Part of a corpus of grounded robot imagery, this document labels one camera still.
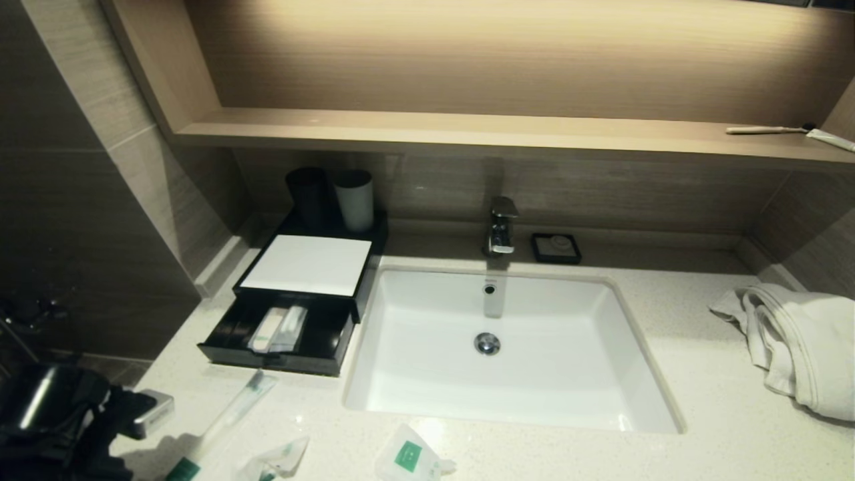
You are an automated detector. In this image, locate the wooden wall shelf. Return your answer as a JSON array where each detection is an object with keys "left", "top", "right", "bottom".
[{"left": 170, "top": 107, "right": 855, "bottom": 173}]

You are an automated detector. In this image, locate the grey white cup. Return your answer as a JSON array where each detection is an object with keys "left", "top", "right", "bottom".
[{"left": 333, "top": 170, "right": 375, "bottom": 232}]

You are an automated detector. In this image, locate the beige packet in drawer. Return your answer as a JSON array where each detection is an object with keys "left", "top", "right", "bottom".
[{"left": 248, "top": 306, "right": 285, "bottom": 353}]

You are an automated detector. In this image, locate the white toothpaste tube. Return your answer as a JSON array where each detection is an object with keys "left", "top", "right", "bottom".
[{"left": 805, "top": 128, "right": 855, "bottom": 153}]

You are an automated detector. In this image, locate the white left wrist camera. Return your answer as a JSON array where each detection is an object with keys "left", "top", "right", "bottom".
[{"left": 130, "top": 389, "right": 176, "bottom": 440}]

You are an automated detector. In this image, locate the white towel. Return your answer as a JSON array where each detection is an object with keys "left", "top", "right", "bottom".
[{"left": 708, "top": 283, "right": 855, "bottom": 423}]

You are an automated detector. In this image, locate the black cup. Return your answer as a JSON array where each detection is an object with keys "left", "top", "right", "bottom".
[{"left": 285, "top": 167, "right": 329, "bottom": 228}]

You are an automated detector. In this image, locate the crumpled small white packet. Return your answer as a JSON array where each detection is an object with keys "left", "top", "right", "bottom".
[{"left": 234, "top": 436, "right": 310, "bottom": 481}]

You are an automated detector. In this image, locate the black box drawer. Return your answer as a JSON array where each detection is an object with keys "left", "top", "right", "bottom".
[{"left": 198, "top": 294, "right": 356, "bottom": 377}]

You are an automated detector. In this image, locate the beige toothbrush with black head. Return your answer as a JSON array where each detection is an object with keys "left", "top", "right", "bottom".
[{"left": 725, "top": 124, "right": 816, "bottom": 136}]

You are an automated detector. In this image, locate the dark shower valve fixture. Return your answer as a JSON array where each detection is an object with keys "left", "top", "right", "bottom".
[{"left": 0, "top": 294, "right": 67, "bottom": 335}]

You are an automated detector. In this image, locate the white packet in drawer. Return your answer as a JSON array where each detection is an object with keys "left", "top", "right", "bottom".
[{"left": 271, "top": 305, "right": 309, "bottom": 353}]

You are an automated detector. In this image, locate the flat packet green square label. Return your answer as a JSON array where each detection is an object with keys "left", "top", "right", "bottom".
[{"left": 374, "top": 424, "right": 457, "bottom": 481}]

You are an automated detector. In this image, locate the black soap dish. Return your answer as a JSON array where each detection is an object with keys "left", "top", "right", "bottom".
[{"left": 531, "top": 232, "right": 582, "bottom": 265}]

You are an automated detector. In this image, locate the chrome faucet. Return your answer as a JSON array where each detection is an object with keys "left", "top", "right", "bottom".
[{"left": 484, "top": 196, "right": 520, "bottom": 258}]

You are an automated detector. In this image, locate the black box with white lid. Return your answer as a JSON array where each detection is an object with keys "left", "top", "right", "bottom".
[{"left": 232, "top": 212, "right": 389, "bottom": 325}]

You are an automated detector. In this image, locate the white sink basin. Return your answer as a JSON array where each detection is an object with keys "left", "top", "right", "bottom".
[{"left": 342, "top": 265, "right": 687, "bottom": 435}]

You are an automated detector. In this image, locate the long toothbrush packet green label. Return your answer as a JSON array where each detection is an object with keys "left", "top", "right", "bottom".
[{"left": 166, "top": 373, "right": 277, "bottom": 481}]

